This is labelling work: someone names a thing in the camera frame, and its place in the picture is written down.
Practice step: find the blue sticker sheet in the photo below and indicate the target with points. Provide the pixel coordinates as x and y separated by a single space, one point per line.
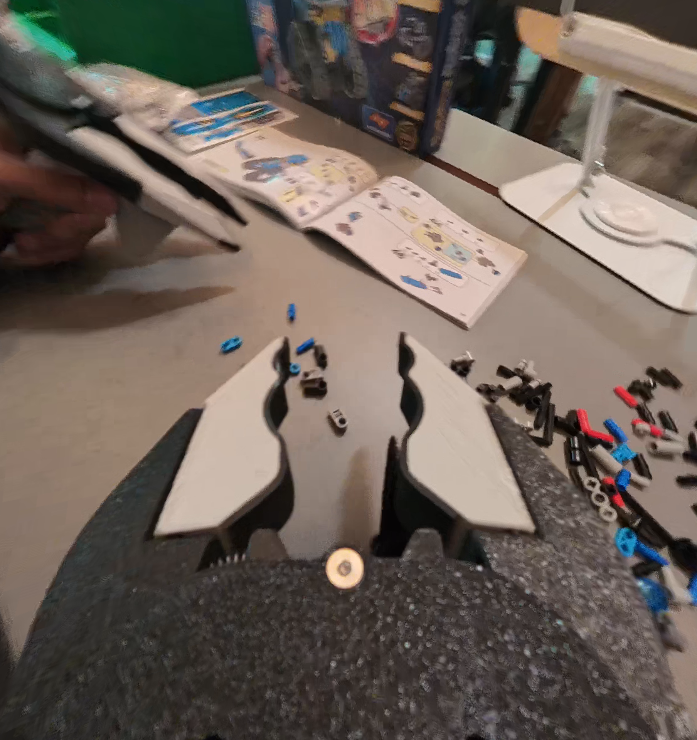
227 118

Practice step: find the pile of small building pieces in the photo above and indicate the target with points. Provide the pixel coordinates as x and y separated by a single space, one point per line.
591 439

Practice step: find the open instruction booklet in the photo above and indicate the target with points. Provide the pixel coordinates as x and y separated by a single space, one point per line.
418 243

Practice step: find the clear plastic bag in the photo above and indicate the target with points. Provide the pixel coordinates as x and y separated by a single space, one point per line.
134 86

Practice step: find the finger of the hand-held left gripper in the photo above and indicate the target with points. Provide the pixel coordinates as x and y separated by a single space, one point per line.
163 151
152 182

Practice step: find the white folding stand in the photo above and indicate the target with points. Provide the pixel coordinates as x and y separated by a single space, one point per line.
608 248

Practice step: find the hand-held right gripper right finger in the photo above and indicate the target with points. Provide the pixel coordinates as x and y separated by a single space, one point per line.
464 456

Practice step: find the grey desk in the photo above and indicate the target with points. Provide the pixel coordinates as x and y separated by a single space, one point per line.
123 358

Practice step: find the grey connector piece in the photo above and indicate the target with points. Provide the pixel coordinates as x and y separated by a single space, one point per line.
337 420

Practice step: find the person's left hand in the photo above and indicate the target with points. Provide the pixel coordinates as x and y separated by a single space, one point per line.
48 208

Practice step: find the wooden top desk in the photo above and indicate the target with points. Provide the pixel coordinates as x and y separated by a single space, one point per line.
536 32

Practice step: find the dark blue toy box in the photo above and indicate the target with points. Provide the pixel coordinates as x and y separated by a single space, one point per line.
371 69

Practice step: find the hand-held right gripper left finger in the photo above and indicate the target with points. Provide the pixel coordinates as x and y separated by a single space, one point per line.
227 451

